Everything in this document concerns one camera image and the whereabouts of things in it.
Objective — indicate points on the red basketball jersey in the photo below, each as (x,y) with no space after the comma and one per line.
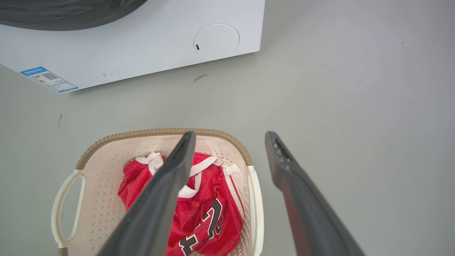
(209,209)

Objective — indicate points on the white washing machine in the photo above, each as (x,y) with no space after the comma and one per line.
(142,49)

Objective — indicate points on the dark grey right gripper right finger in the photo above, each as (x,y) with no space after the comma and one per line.
(305,213)

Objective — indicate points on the blue white energy label sticker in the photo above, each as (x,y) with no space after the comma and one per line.
(49,79)

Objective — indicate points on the dark grey washing machine door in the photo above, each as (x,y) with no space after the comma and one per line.
(60,14)

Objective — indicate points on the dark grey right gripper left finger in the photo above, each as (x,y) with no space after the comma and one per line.
(156,209)

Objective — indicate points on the cream perforated plastic laundry basket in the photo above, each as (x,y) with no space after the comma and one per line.
(103,199)

